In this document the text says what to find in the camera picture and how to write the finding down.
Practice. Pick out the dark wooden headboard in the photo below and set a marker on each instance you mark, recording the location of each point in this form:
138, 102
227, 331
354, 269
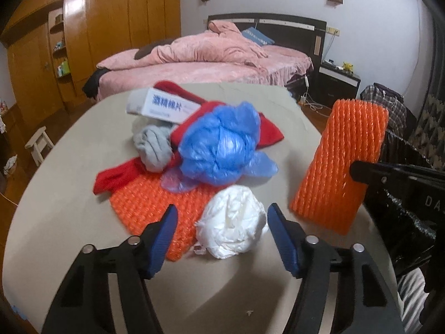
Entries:
295, 33

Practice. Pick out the grey striped clothing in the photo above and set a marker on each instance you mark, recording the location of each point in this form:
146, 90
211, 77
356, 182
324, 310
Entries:
412, 295

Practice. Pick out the blue pillow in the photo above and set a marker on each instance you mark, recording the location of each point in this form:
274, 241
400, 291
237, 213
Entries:
257, 36

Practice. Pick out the bed with pink sheet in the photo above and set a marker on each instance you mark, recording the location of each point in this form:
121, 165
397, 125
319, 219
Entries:
208, 73

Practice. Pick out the red cloth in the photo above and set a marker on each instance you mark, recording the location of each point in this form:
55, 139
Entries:
266, 132

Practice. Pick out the white plastic bag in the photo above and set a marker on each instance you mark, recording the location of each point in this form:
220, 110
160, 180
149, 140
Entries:
231, 221

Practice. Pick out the black bin with bag liner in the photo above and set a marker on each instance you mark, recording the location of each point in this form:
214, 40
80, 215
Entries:
399, 229

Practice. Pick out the green box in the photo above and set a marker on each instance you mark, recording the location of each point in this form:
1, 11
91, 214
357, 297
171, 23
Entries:
63, 69

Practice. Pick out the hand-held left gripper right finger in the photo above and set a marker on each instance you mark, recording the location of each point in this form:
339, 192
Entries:
283, 240

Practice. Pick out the white power strip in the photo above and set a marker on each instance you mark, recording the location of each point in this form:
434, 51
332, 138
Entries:
303, 99

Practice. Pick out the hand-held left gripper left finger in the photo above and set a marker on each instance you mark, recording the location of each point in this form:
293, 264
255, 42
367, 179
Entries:
163, 240

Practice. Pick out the beige fringed tablecloth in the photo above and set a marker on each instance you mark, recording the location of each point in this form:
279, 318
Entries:
76, 153

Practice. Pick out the grey sock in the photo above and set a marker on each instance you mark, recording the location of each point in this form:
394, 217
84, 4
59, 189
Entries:
154, 146

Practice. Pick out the patterned curtain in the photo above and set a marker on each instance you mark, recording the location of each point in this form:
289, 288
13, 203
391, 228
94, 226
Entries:
433, 118

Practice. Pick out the wooden wardrobe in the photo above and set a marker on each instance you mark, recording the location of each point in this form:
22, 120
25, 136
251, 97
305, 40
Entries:
114, 17

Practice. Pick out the orange foam net sleeve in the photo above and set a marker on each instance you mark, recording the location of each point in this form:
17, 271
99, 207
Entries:
333, 146
146, 201

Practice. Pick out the white box with blue label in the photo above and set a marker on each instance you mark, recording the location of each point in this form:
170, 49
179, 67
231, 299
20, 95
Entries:
163, 106

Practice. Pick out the dark nightstand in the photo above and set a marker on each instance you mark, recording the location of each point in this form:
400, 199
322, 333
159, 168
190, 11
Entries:
339, 85

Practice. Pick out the yellow plush toy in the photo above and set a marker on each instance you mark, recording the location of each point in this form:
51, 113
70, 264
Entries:
347, 68

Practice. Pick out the pink quilt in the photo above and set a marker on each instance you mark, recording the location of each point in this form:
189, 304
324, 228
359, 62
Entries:
194, 47

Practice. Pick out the wall socket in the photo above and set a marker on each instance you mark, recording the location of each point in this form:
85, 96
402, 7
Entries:
334, 31

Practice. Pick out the black garment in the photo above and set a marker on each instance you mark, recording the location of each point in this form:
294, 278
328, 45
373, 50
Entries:
94, 83

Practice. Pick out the blue plastic bag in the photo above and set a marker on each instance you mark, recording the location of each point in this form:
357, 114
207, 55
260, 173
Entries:
219, 146

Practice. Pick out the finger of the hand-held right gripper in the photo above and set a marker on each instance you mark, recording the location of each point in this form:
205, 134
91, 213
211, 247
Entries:
379, 174

